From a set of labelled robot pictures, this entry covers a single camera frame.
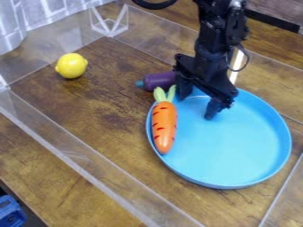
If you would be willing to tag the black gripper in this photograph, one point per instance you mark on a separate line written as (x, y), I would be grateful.
(205, 72)

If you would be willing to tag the blue plastic object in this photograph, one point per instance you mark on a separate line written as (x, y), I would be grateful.
(13, 215)

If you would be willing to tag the orange toy carrot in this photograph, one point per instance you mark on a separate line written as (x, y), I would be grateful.
(163, 120)

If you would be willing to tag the blue plastic plate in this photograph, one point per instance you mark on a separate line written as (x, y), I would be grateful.
(234, 151)

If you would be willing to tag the purple toy eggplant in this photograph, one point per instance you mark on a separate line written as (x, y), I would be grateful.
(163, 80)

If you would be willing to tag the yellow toy lemon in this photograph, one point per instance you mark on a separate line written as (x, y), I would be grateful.
(71, 65)

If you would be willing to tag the white sheer curtain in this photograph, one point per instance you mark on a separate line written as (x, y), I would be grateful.
(25, 15)

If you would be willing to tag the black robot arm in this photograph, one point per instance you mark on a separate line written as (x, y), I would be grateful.
(223, 31)

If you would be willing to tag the clear acrylic enclosure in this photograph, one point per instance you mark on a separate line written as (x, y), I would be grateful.
(77, 154)

